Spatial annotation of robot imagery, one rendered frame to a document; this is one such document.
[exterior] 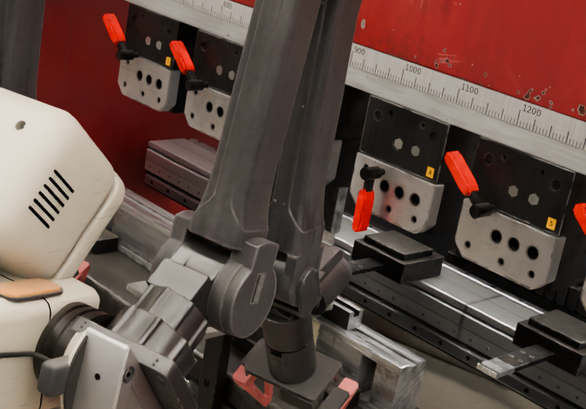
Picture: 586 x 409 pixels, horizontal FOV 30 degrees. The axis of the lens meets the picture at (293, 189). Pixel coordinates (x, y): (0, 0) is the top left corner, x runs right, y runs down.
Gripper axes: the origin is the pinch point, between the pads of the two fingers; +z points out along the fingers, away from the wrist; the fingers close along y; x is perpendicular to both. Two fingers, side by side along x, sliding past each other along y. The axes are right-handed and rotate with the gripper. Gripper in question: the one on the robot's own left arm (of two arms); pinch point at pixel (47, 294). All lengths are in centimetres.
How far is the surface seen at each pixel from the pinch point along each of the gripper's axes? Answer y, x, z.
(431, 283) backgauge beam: -34, -52, 28
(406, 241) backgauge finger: -27, -56, 24
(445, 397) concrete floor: 11, -144, 185
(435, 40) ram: -38, -45, -27
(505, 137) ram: -52, -38, -20
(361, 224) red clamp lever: -34.3, -30.1, -3.9
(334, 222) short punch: -25.1, -36.6, 4.9
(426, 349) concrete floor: 32, -170, 198
